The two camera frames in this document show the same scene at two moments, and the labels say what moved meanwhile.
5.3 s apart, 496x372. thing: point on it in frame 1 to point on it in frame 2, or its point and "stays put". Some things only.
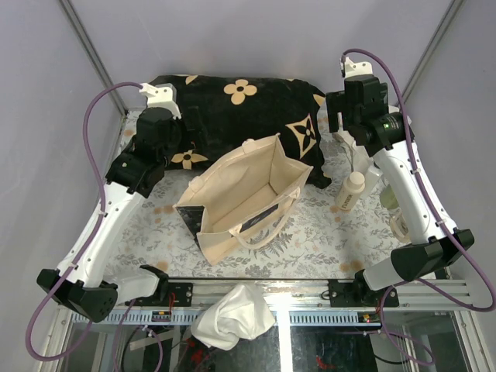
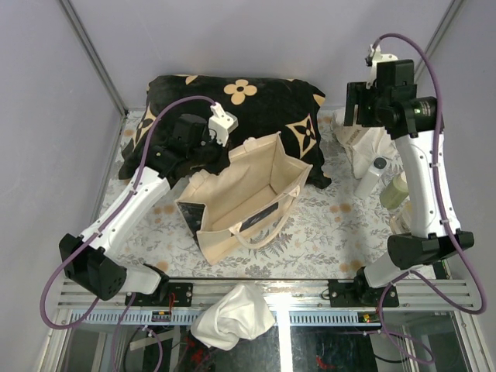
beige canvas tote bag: x=243 y=198 stays put
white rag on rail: x=242 y=313 stays put
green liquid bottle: x=387 y=198 stays put
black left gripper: x=175 y=122 to x=223 y=159
